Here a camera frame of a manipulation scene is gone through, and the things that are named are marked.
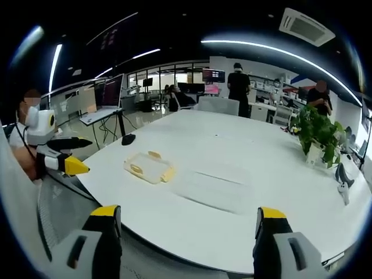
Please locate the wall monitor with dark screen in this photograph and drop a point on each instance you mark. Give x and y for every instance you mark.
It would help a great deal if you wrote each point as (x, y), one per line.
(213, 75)

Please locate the white office chair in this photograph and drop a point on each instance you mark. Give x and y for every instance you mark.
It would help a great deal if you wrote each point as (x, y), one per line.
(218, 106)

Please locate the black computer mouse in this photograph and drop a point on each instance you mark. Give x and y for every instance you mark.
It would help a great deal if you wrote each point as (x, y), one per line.
(128, 139)

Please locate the long curved ceiling light strip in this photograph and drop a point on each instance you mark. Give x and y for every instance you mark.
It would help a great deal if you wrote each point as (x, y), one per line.
(276, 50)

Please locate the black desk monitor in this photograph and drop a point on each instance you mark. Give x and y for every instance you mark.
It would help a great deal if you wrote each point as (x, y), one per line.
(190, 87)

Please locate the white face mask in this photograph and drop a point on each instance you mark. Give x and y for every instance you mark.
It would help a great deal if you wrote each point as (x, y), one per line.
(31, 115)

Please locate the green potted plant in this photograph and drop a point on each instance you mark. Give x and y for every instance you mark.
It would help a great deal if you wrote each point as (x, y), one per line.
(316, 130)

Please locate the pink lit monitor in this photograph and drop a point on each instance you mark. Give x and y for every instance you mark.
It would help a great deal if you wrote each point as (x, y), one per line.
(212, 89)

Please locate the clear lid with yellow buckles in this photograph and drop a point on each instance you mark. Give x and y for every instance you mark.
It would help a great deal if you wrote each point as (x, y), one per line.
(148, 167)

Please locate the grey white handheld device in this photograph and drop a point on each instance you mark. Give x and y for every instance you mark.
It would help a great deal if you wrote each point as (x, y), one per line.
(343, 180)

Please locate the white mesh chair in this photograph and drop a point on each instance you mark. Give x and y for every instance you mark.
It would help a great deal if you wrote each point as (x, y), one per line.
(283, 116)

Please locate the short ceiling light strip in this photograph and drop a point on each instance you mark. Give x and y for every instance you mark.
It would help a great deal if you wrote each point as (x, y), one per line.
(146, 53)
(55, 65)

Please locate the person's body in white shirt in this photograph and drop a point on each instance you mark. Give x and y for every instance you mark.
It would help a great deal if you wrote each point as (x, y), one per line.
(16, 136)

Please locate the white panel board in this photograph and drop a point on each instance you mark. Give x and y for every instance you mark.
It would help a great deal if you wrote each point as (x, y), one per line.
(87, 100)

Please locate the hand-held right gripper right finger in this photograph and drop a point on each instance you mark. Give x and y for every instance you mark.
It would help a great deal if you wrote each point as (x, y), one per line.
(279, 253)

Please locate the large screen on stand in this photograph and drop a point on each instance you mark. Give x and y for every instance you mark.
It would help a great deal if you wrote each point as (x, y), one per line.
(112, 91)

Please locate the white standing desk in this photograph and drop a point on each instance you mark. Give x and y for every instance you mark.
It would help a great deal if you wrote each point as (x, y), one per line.
(100, 116)

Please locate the small screen on stand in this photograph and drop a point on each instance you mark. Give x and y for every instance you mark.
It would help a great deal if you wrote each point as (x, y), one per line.
(147, 82)

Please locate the ceiling air conditioner vent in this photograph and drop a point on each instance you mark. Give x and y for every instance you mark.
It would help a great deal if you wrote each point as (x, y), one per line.
(306, 26)

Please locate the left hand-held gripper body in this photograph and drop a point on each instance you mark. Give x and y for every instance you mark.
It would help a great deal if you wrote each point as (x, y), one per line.
(42, 128)

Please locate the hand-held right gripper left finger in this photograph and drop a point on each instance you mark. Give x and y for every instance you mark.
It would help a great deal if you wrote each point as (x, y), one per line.
(96, 250)

